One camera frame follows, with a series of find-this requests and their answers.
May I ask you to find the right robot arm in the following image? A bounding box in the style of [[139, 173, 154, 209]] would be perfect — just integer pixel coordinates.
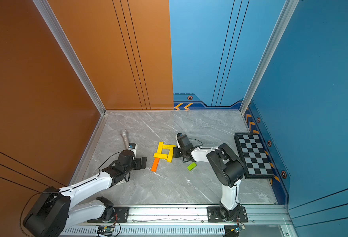
[[174, 133, 248, 223]]

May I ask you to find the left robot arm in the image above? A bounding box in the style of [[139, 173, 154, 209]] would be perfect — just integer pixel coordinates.
[[20, 150, 147, 237]]

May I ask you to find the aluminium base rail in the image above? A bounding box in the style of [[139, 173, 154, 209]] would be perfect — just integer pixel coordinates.
[[58, 204, 297, 237]]

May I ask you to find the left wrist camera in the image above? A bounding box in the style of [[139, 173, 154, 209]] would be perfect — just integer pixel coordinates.
[[128, 143, 137, 155]]

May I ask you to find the circuit board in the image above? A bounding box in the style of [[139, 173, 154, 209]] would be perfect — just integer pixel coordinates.
[[223, 224, 246, 237], [97, 226, 115, 237]]

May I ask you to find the green block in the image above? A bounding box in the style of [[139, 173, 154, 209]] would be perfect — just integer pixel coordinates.
[[187, 163, 197, 171]]

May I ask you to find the black white chessboard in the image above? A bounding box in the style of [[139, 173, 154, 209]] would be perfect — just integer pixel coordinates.
[[234, 132, 274, 179]]

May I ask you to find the grey microphone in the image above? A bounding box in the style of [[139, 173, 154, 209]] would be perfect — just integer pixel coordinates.
[[120, 129, 130, 149]]

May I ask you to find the right circuit board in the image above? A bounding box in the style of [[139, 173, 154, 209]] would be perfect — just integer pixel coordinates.
[[223, 224, 246, 237]]

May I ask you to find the yellow block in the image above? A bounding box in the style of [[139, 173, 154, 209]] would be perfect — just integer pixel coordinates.
[[154, 153, 168, 160], [167, 149, 174, 163], [157, 142, 164, 154], [162, 144, 176, 150]]

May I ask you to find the orange block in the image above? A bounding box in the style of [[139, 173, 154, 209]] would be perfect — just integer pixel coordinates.
[[151, 158, 160, 172]]

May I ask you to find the left circuit board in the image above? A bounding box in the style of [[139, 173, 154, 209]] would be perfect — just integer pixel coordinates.
[[97, 226, 115, 237]]

